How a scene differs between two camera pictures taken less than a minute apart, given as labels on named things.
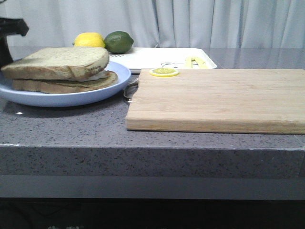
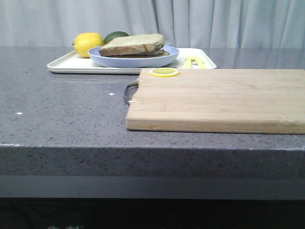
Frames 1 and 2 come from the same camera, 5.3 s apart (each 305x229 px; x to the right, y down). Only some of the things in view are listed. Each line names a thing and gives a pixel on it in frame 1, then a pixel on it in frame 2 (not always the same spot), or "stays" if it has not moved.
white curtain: x=162 y=23 stays
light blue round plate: x=7 y=91 to x=94 y=54
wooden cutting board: x=269 y=101 stays
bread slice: x=76 y=64 to x=132 y=44
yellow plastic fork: x=188 y=63 stays
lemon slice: x=164 y=72 stays
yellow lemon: x=89 y=39 stays
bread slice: x=56 y=86 to x=163 y=53
